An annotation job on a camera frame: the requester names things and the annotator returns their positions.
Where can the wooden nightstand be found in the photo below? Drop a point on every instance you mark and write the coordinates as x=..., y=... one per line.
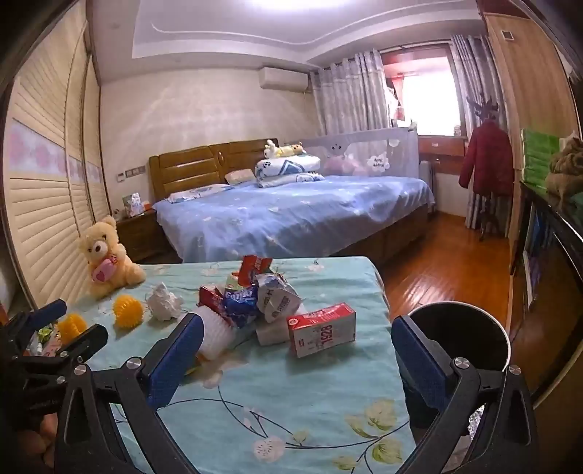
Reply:
x=136, y=230

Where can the flat screen television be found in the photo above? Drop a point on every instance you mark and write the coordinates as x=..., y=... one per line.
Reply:
x=533, y=260

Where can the dark wooden coat rack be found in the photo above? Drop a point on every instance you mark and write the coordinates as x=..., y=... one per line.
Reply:
x=486, y=109

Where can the yellow spiky ball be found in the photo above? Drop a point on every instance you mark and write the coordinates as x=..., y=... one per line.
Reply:
x=129, y=311

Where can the pink plush toy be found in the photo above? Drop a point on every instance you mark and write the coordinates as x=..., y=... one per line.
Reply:
x=339, y=165

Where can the red padded coat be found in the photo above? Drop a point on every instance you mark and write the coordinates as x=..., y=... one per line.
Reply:
x=487, y=159

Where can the grey patterned curtain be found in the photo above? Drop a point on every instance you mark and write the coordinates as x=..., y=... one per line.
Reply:
x=350, y=91
x=476, y=73

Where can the white paper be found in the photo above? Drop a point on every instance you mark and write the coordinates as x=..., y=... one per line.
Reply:
x=161, y=301

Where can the yellow plush toy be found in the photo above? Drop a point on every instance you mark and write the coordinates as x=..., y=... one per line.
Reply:
x=282, y=149

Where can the white air conditioner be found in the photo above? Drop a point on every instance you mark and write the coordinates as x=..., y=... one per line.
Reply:
x=283, y=78

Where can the white tissue packet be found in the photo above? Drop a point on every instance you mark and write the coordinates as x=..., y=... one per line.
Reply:
x=268, y=335

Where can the stack of green boxes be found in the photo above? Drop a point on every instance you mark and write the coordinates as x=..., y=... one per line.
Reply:
x=539, y=155

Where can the wooden bed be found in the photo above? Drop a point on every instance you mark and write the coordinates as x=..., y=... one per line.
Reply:
x=191, y=168

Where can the red and white carton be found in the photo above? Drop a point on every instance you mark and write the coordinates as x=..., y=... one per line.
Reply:
x=321, y=330

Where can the white pleated paper cup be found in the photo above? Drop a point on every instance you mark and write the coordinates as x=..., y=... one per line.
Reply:
x=218, y=333

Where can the person's left hand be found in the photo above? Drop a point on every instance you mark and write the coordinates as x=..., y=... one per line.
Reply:
x=36, y=440

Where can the window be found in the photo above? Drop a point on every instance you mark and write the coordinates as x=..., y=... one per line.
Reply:
x=423, y=100

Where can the grey bed guard rail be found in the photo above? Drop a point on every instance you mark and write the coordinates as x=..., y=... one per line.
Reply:
x=364, y=148

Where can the brown plush cloth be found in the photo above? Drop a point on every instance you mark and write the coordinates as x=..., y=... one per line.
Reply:
x=567, y=166

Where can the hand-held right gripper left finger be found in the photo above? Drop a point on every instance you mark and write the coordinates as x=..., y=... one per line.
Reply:
x=175, y=360

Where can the teal floral bedspread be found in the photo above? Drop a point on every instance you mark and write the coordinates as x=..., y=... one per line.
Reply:
x=296, y=401

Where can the wooden desk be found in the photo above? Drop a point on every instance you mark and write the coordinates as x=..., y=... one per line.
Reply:
x=439, y=146

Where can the photo frame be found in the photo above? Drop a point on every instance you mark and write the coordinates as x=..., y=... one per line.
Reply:
x=132, y=203

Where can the louvered wardrobe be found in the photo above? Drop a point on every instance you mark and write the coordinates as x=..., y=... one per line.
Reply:
x=45, y=205

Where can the green foil wrapper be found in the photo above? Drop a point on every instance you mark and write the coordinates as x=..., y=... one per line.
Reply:
x=43, y=335

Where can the white radiator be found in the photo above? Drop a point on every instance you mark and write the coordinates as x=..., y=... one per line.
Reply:
x=426, y=175

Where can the cream pillow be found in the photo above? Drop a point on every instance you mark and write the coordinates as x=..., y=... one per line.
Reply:
x=239, y=176

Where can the blue pillow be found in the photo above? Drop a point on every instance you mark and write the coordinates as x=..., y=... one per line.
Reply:
x=196, y=192

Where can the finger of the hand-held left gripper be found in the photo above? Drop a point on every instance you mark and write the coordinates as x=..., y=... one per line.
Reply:
x=45, y=313
x=84, y=342

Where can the cream teddy bear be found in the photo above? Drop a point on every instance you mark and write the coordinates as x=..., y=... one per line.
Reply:
x=107, y=257

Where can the yellow spiky cup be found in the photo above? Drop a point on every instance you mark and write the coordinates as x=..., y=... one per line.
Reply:
x=72, y=327

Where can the black glossy cabinet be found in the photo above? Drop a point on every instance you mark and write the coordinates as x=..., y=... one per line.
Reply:
x=564, y=282

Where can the blue snack wrapper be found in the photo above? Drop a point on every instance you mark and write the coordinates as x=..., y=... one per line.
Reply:
x=239, y=307

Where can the blue duvet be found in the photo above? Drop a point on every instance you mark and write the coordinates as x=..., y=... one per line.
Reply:
x=296, y=214

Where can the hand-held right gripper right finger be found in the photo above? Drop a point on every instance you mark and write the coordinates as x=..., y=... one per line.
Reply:
x=416, y=355

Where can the wall switch panel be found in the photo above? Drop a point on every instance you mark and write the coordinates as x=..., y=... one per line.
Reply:
x=135, y=171

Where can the folded white and blue quilt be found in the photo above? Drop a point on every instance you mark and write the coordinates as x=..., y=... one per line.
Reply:
x=284, y=169

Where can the crushed white carton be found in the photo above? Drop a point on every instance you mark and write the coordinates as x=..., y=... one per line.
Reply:
x=278, y=296

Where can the black trash bin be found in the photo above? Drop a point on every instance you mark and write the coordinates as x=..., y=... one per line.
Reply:
x=460, y=328

